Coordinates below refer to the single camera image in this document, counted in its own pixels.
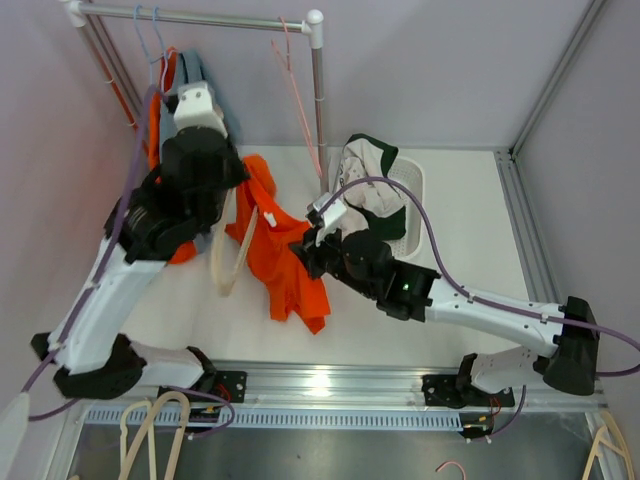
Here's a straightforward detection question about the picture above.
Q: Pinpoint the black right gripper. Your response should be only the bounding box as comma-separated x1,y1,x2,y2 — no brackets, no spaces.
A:
290,221,376,300

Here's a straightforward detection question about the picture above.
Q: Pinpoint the orange t shirt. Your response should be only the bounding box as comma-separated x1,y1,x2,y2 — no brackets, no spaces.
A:
147,47,197,265
225,154,331,334

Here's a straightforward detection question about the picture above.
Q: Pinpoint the green white t shirt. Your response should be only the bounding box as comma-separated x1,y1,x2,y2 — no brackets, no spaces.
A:
336,133,406,241

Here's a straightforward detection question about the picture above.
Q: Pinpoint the beige wooden hanger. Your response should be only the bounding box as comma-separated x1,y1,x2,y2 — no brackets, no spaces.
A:
209,190,259,298

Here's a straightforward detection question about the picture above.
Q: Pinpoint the pink wire hanger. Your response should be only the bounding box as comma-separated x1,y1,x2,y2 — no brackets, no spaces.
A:
271,16,322,178

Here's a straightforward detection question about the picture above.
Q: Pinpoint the grey blue t shirt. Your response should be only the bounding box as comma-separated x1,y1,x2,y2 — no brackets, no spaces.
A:
177,48,244,256

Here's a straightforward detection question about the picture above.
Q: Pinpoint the light blue wire hanger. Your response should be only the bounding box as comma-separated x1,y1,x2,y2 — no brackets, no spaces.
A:
152,6,171,94

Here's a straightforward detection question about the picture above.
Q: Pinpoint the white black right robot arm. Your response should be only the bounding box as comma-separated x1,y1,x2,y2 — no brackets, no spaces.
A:
289,228,599,409

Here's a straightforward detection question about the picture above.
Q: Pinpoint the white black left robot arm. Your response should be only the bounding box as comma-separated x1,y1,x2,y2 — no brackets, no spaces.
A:
31,126,249,401

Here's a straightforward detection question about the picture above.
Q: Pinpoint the pink hanger hook floor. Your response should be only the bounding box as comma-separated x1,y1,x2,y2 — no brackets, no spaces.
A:
434,460,468,480

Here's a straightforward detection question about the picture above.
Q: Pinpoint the beige hanger bottom right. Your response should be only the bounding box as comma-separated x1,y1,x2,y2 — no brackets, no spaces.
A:
581,410,636,480

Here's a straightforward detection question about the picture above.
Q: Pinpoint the white plastic laundry basket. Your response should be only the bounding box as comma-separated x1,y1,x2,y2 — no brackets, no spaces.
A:
329,152,426,259

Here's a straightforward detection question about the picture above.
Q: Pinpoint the beige hangers bottom left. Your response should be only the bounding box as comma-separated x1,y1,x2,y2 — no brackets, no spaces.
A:
118,391,190,480

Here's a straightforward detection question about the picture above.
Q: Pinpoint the silver white clothes rack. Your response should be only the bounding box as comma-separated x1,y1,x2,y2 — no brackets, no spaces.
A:
63,1,330,194

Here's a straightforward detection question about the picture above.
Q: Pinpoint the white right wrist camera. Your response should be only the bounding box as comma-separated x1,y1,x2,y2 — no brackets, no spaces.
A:
306,193,347,238

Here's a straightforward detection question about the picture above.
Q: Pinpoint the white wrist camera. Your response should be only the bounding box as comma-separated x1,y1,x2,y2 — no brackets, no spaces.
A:
306,193,347,238
173,81,229,139

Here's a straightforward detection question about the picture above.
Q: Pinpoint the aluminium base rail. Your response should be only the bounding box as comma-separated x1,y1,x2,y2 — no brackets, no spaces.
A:
64,362,609,414

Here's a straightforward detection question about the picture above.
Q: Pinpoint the white slotted cable duct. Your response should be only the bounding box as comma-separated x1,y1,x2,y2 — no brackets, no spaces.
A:
85,407,464,432

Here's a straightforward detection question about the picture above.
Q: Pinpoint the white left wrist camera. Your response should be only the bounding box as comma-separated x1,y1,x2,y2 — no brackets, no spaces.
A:
173,81,229,139

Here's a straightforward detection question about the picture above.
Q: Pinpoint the blue wire hanger left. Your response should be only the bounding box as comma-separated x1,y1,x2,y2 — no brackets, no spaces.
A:
132,4,155,86

